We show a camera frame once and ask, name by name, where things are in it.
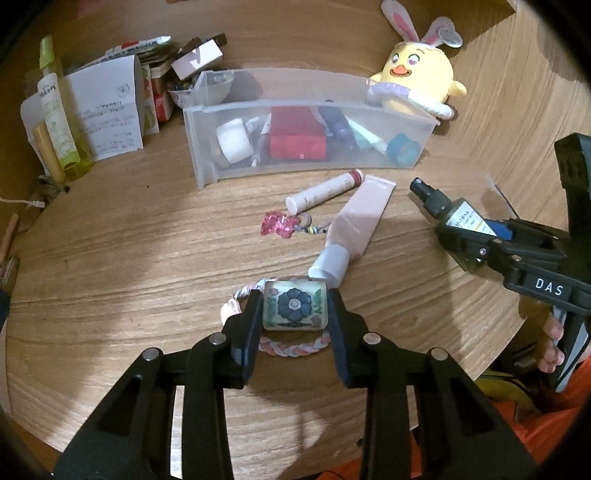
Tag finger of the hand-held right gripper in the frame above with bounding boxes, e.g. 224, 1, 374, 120
436, 222, 491, 273
484, 219, 565, 251

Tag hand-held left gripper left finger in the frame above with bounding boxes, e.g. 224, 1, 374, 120
54, 291, 265, 480

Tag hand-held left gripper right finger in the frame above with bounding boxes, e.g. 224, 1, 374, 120
325, 288, 540, 480

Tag dark green spray bottle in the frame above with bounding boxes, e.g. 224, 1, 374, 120
409, 177, 493, 274

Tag braided hair tie flower charm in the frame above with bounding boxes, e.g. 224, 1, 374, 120
220, 275, 331, 359

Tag blue tape roll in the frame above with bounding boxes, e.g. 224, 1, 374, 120
386, 133, 420, 168

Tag teal small tube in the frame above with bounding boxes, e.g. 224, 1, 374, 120
348, 119, 389, 156

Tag purple small bottle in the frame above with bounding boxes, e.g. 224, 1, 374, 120
318, 104, 359, 156

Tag white patterned pen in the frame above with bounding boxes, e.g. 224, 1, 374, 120
251, 117, 273, 168

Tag white tape roll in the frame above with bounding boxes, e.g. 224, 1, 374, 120
215, 117, 255, 166

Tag red paper packet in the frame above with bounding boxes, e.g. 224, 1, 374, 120
269, 106, 327, 162

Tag clear plastic storage bin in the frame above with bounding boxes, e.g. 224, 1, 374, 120
182, 68, 440, 190

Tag person's right hand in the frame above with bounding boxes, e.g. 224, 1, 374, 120
537, 318, 566, 374

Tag pink cream tube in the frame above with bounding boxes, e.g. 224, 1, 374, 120
308, 174, 397, 282

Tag white tube red cap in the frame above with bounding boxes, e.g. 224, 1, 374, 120
285, 169, 366, 214

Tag person's orange clothing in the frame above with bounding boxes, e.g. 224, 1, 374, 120
323, 348, 591, 480

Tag yellow chick plush toy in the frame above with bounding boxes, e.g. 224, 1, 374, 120
367, 0, 467, 122

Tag eyeglasses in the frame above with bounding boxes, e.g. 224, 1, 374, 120
34, 176, 71, 200

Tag white bowl of beads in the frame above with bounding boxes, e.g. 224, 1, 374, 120
168, 71, 234, 105

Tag red green snack box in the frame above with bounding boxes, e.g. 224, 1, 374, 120
140, 64, 175, 136

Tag white printed paper sheet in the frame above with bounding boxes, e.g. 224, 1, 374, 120
20, 55, 144, 162

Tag white brown small box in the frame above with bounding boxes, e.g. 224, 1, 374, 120
171, 32, 227, 79

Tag yellow green spray bottle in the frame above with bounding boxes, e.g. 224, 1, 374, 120
36, 35, 94, 182

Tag stack of flat packets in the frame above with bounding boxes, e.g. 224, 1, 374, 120
99, 35, 174, 64

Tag pink bear keychain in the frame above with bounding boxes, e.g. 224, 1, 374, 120
260, 211, 320, 241

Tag white cable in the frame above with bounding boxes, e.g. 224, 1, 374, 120
0, 196, 47, 209

